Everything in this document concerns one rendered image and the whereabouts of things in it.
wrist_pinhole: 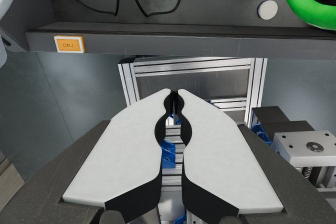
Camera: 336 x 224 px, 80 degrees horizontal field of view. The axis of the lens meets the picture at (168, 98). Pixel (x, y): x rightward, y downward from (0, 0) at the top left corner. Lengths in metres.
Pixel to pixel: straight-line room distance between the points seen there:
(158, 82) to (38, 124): 1.18
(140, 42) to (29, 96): 1.57
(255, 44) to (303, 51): 0.09
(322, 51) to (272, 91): 1.19
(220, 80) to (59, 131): 1.41
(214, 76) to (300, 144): 0.76
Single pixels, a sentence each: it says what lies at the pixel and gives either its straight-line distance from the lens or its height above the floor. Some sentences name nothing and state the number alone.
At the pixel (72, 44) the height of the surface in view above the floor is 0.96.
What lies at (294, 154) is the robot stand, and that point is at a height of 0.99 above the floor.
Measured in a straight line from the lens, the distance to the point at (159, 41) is 0.40.
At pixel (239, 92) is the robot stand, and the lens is 1.33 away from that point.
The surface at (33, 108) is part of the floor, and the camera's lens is 1.96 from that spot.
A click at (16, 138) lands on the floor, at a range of 2.27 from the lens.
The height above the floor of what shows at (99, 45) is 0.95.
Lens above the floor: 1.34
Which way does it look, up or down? 61 degrees down
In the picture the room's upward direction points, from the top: 175 degrees counter-clockwise
